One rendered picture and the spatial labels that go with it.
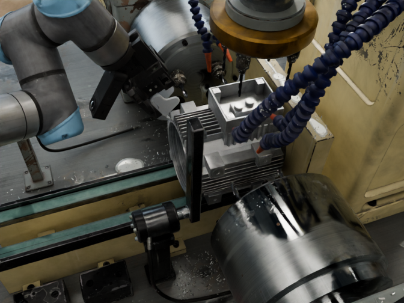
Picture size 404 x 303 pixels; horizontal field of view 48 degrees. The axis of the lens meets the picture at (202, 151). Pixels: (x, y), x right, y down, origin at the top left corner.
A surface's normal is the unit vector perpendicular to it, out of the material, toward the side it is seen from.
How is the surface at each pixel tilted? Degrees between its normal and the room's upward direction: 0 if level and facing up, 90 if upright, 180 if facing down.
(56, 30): 91
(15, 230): 90
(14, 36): 57
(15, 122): 65
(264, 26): 90
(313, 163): 90
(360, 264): 21
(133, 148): 0
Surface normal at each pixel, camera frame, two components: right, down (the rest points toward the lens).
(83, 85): 0.03, -0.66
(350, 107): -0.94, 0.24
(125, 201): 0.35, 0.71
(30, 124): 0.79, 0.38
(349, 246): 0.24, -0.70
